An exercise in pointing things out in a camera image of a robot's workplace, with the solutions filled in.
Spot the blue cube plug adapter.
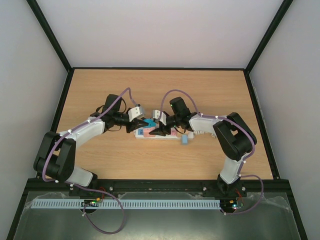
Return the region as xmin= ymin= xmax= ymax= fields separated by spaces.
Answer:
xmin=143 ymin=118 xmax=157 ymax=128

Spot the white power strip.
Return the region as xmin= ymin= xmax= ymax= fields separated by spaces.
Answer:
xmin=133 ymin=127 xmax=183 ymax=140

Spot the pink cube socket adapter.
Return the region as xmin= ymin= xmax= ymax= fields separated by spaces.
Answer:
xmin=143 ymin=127 xmax=156 ymax=138

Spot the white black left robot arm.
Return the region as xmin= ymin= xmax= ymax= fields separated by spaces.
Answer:
xmin=33 ymin=94 xmax=147 ymax=188

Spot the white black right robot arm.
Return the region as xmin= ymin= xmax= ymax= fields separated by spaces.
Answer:
xmin=150 ymin=97 xmax=257 ymax=196

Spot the light blue side plug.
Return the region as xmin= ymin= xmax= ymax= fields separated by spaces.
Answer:
xmin=181 ymin=134 xmax=188 ymax=146

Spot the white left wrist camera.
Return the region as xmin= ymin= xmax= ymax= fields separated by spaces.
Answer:
xmin=127 ymin=105 xmax=145 ymax=122

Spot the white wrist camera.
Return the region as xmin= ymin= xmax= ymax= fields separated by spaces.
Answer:
xmin=127 ymin=105 xmax=145 ymax=122
xmin=152 ymin=109 xmax=167 ymax=126

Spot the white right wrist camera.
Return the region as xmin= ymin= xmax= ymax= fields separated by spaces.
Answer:
xmin=152 ymin=109 xmax=167 ymax=126

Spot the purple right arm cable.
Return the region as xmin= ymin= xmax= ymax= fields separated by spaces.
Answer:
xmin=159 ymin=89 xmax=265 ymax=216

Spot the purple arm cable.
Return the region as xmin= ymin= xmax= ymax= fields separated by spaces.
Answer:
xmin=159 ymin=89 xmax=265 ymax=216
xmin=41 ymin=87 xmax=140 ymax=234

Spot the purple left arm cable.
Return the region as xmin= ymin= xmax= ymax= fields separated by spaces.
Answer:
xmin=41 ymin=87 xmax=140 ymax=234

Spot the light blue slotted cable duct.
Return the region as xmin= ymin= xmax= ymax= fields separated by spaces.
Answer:
xmin=31 ymin=199 xmax=221 ymax=210

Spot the black enclosure frame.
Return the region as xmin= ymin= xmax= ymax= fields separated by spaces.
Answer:
xmin=6 ymin=0 xmax=308 ymax=240

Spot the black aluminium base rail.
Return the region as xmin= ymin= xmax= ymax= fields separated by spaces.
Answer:
xmin=24 ymin=178 xmax=291 ymax=198

